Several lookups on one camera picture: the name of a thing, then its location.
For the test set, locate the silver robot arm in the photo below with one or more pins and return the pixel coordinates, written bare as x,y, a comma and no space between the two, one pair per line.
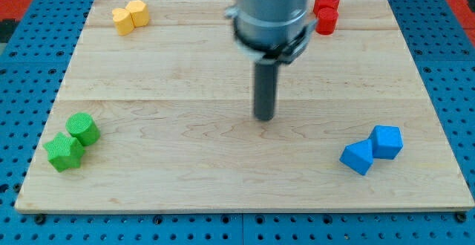
271,32

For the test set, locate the red star block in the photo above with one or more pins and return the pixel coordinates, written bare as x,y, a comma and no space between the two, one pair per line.
321,4

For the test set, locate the green star block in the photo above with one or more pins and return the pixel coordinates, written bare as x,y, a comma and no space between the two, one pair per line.
64,152

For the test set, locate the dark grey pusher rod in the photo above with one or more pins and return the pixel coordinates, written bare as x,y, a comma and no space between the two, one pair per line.
265,91

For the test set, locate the wooden board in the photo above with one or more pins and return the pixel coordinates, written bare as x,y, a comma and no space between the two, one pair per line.
173,104

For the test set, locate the red cylinder block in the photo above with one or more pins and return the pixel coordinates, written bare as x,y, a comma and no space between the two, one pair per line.
327,18

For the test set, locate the blue triangle block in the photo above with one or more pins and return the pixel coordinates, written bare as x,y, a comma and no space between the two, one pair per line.
358,156

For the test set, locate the yellow hexagon block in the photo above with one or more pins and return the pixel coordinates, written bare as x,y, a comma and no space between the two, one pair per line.
139,12

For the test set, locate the yellow heart block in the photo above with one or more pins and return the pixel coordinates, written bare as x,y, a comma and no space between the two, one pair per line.
123,21

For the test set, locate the blue cube block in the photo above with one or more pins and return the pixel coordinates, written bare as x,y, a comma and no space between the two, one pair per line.
386,141

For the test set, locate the green cylinder block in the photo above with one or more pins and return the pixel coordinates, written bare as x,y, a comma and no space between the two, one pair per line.
82,127

